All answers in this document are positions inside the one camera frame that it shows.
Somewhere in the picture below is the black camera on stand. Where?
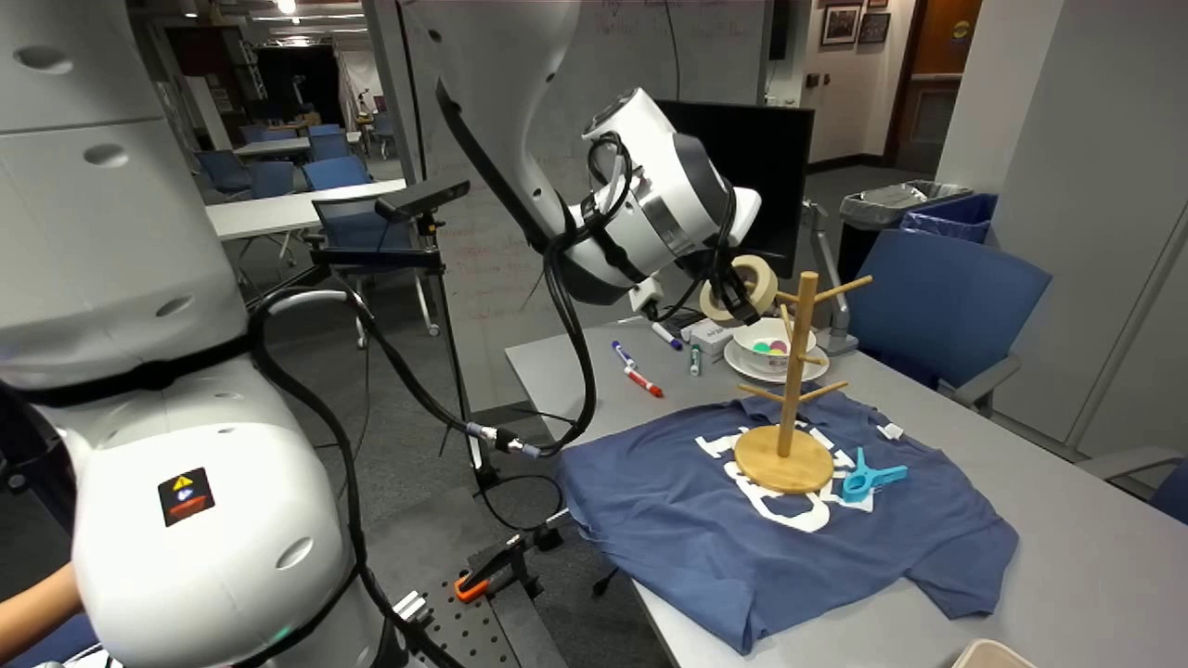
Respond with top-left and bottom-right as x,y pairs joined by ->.
314,183 -> 467,262

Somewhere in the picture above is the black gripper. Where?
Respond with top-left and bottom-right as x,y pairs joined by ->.
694,236 -> 761,323

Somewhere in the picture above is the beige masking tape roll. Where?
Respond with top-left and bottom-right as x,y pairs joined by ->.
698,252 -> 778,323

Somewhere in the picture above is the wooden mug tree stand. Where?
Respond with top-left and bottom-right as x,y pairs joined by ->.
736,270 -> 868,495

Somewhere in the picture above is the white bowl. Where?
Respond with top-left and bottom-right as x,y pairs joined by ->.
731,318 -> 789,364

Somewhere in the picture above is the red dry-erase marker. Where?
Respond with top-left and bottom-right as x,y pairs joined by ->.
623,367 -> 663,396

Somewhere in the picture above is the blue recycling bin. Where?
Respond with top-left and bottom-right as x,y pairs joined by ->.
902,194 -> 1000,242

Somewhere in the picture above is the turquoise plastic clamp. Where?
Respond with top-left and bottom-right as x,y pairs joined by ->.
835,451 -> 910,503

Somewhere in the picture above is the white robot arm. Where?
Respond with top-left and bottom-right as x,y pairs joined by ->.
0,0 -> 761,668

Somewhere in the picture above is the blue printed t-shirt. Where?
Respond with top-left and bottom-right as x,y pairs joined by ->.
560,396 -> 1017,653

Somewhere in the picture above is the orange black clamp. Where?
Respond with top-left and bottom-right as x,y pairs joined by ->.
450,536 -> 542,606

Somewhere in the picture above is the blue office chair far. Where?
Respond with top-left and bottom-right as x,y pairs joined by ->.
849,231 -> 1050,409

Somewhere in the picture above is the white cardboard box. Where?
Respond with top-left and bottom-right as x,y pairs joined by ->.
683,318 -> 731,347

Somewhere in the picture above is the black computer monitor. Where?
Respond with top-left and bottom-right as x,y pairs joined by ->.
659,100 -> 813,277

